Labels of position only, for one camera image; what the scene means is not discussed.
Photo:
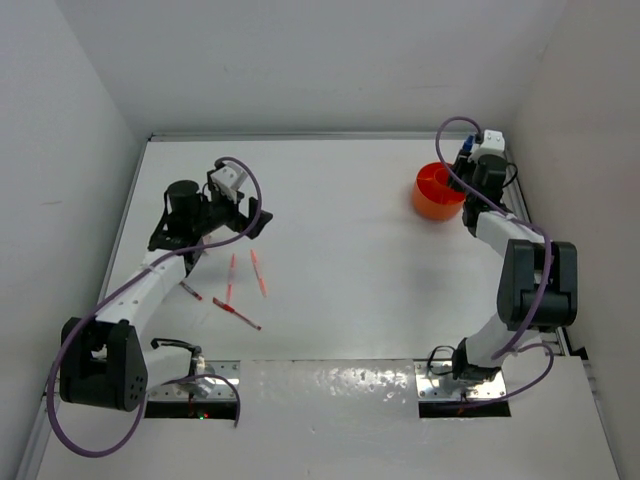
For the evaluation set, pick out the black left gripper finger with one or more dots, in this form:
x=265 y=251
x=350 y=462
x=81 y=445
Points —
x=254 y=208
x=262 y=220

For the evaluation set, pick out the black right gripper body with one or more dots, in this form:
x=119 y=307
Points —
x=464 y=168

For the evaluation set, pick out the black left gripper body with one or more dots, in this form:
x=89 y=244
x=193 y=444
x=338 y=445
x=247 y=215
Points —
x=216 y=211

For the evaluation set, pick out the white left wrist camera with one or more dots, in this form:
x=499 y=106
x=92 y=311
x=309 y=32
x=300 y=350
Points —
x=227 y=181

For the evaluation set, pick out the white glue bottle blue cap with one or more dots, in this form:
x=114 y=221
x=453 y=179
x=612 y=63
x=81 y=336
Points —
x=468 y=144

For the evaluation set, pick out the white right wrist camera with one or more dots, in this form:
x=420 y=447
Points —
x=492 y=143

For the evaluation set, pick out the red gel pen long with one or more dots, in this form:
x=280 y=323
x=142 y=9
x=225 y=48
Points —
x=232 y=311

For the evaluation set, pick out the orange highlighter pen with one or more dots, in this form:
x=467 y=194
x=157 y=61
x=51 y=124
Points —
x=230 y=279
x=258 y=272

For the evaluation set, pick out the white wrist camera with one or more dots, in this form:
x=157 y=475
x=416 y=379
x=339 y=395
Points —
x=492 y=143
x=227 y=181

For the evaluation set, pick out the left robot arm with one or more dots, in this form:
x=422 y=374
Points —
x=106 y=364

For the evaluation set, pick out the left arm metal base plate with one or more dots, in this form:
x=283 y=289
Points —
x=217 y=381

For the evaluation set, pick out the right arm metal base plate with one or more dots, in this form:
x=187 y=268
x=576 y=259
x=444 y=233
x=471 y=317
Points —
x=436 y=384

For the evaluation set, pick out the orange round compartment container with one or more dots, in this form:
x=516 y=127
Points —
x=432 y=198

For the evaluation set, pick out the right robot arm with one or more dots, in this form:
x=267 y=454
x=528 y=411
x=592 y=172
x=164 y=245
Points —
x=538 y=286

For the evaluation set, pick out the red capped gel pen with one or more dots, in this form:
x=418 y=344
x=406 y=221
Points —
x=191 y=291

